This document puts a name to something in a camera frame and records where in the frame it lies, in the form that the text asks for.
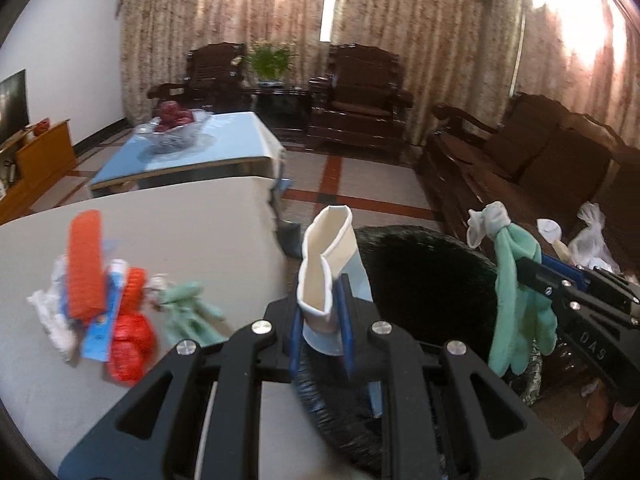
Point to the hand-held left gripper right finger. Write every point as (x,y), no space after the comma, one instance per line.
(346,330)

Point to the orange scrubbing sponge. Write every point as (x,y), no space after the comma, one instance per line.
(85,260)

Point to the white round paper cup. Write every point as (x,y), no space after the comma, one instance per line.
(550,230)

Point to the small white paper scrap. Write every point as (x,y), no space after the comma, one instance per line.
(157,287)

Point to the red plastic bag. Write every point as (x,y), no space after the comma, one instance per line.
(131,345)

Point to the beige patterned curtain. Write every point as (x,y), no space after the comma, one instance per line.
(425,20)
(175,20)
(565,50)

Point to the black bagged trash bin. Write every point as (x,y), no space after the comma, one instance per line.
(425,285)

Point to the dark wooden brown sofa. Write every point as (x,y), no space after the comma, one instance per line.
(465,175)

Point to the dark wooden side table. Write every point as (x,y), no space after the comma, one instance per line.
(280,105)

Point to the black television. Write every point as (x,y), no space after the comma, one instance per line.
(12,105)

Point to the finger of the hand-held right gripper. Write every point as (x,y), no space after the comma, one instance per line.
(540,275)
(560,266)

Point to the green rubber glove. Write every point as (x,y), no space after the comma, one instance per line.
(510,285)
(187,315)

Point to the green potted plant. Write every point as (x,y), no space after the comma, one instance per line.
(270,60)

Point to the dark wooden armchair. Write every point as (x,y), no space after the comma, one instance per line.
(362,90)
(215,75)

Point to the brown sofa back cushion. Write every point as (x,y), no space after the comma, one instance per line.
(622,195)
(570,165)
(525,135)

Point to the blue plastic wrapper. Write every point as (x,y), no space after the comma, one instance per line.
(100,335)

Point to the small red ornament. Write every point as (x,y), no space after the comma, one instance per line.
(42,125)

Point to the coffee table with blue cover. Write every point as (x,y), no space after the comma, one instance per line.
(235,135)

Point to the white plastic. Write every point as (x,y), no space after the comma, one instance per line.
(50,310)

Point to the red apple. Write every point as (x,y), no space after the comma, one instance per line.
(185,119)
(169,112)

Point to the orange wooden television cabinet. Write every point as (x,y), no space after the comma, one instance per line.
(45,160)

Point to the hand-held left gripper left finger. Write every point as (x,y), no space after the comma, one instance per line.
(296,345)

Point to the glass fruit bowl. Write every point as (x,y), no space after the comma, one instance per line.
(172,140)

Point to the cream crumpled paper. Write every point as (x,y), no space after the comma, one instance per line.
(562,251)

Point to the red mesh foam sleeve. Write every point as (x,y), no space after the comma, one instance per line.
(135,287)

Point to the grey blue hanging cloth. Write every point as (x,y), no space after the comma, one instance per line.
(287,240)

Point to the clear white plastic bag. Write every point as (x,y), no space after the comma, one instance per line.
(595,240)

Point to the crushed white blue paper cup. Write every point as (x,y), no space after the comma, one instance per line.
(325,260)

